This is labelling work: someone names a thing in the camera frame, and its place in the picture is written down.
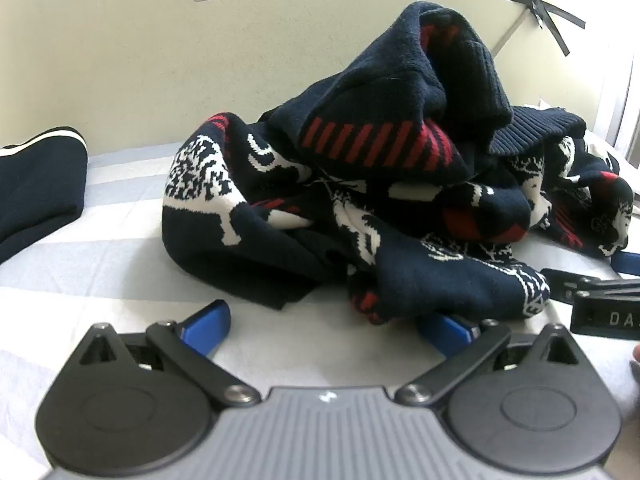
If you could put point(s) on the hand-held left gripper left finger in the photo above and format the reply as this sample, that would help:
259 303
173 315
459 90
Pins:
207 327

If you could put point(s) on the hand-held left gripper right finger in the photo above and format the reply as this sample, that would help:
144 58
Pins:
444 331

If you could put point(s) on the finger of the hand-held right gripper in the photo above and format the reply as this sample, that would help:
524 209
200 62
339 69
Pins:
565 281
626 263

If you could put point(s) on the navy reindeer knit sweater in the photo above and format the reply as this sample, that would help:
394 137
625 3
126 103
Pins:
400 110

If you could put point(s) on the blue striped bed sheet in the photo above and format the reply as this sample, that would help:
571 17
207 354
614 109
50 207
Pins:
100 280

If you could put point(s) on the white folded garment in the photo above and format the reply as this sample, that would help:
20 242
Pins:
597 147

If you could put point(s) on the navy garment with white stripe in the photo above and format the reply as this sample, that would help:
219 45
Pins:
35 195

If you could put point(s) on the black tape strip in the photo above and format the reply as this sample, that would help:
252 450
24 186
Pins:
555 12
537 7

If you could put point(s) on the white window frame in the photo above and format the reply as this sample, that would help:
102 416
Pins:
620 100

